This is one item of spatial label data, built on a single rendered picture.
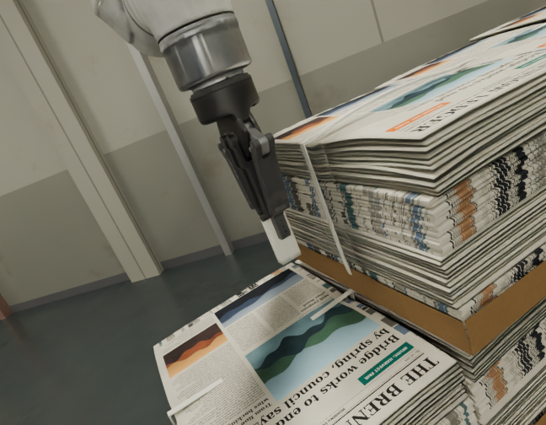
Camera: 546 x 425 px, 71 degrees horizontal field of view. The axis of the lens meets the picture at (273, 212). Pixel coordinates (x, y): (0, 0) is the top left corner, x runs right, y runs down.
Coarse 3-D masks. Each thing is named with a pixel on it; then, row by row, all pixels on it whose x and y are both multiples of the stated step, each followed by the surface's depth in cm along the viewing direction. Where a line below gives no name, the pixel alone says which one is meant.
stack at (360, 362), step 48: (288, 288) 63; (336, 288) 62; (192, 336) 61; (240, 336) 56; (288, 336) 52; (336, 336) 48; (384, 336) 45; (432, 336) 44; (528, 336) 46; (192, 384) 51; (240, 384) 47; (288, 384) 44; (336, 384) 42; (384, 384) 39; (432, 384) 38; (480, 384) 43; (528, 384) 46
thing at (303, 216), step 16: (368, 96) 64; (336, 112) 60; (288, 128) 63; (304, 128) 57; (320, 128) 53; (288, 144) 52; (288, 160) 55; (288, 176) 58; (304, 176) 53; (288, 192) 60; (304, 192) 55; (288, 208) 63; (304, 208) 58; (304, 224) 60; (320, 224) 54; (304, 240) 63; (320, 240) 56; (336, 256) 56
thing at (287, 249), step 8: (272, 224) 48; (288, 224) 49; (272, 232) 49; (272, 240) 49; (280, 240) 49; (288, 240) 50; (296, 240) 50; (280, 248) 49; (288, 248) 50; (296, 248) 50; (280, 256) 50; (288, 256) 50; (296, 256) 51
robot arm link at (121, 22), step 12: (96, 0) 48; (108, 0) 48; (120, 0) 47; (96, 12) 50; (108, 12) 49; (120, 12) 48; (108, 24) 52; (120, 24) 49; (132, 24) 48; (132, 36) 51; (144, 36) 49; (144, 48) 54; (156, 48) 52
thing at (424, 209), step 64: (512, 64) 44; (384, 128) 36; (448, 128) 32; (512, 128) 35; (384, 192) 38; (448, 192) 34; (512, 192) 37; (384, 256) 43; (448, 256) 35; (512, 256) 39
